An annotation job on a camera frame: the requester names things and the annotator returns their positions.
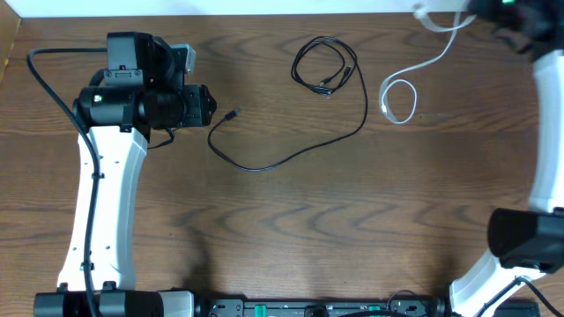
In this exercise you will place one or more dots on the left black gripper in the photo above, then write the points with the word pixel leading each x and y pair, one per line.
pixel 204 106

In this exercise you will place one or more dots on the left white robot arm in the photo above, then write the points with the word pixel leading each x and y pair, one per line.
pixel 141 89

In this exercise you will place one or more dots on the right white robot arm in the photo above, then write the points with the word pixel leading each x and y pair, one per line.
pixel 524 246

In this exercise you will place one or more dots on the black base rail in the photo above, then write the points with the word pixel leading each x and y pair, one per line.
pixel 403 303

